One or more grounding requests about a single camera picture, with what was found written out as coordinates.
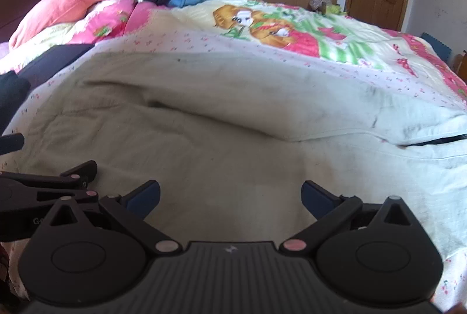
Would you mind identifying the beige pants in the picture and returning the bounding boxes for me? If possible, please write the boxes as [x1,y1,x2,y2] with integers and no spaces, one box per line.
[6,53,466,257]

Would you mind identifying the black garment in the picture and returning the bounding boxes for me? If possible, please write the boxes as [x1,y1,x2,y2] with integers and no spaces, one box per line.
[0,71,31,134]

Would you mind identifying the floral cartoon bed quilt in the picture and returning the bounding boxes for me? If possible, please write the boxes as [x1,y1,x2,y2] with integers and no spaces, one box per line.
[1,0,466,308]

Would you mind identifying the blue foam mat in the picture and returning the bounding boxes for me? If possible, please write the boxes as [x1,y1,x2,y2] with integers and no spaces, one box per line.
[421,32,452,63]

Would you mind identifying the wooden nightstand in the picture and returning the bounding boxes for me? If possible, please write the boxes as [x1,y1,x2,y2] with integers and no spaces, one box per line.
[453,50,467,82]

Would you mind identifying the clear plastic bag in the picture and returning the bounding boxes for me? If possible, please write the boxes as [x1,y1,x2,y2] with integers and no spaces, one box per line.
[309,0,333,15]

